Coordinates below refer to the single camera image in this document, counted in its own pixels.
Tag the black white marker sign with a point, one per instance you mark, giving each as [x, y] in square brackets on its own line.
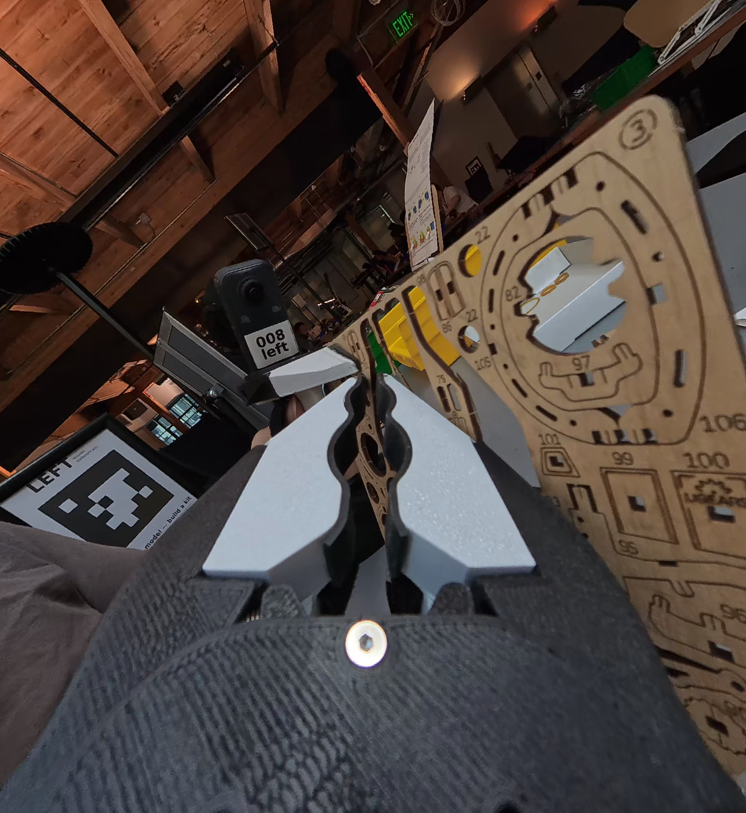
[112, 495]

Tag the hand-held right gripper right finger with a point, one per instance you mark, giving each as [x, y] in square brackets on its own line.
[455, 508]

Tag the white cardboard box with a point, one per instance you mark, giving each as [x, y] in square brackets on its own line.
[582, 305]

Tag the green plastic bin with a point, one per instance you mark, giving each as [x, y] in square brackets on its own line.
[627, 79]
[380, 359]

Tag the wooden model part sheet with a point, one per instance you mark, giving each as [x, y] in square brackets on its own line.
[665, 495]

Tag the green exit sign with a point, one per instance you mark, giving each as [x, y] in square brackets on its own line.
[403, 25]

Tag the person's grey clothing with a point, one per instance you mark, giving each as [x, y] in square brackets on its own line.
[29, 610]

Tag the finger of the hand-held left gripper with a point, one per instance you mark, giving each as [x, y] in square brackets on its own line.
[309, 371]

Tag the person's left hand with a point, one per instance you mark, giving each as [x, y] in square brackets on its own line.
[306, 399]

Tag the instruction poster board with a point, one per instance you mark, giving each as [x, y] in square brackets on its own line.
[422, 190]

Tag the yellow plastic bin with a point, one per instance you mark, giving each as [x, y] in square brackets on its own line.
[404, 327]

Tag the black round ceiling fixture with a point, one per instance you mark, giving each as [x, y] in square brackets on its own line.
[39, 257]

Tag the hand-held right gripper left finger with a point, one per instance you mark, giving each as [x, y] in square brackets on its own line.
[277, 508]

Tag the white poster stand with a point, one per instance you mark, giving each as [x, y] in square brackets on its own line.
[697, 28]

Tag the grey metal panel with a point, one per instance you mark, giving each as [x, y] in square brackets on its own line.
[195, 362]

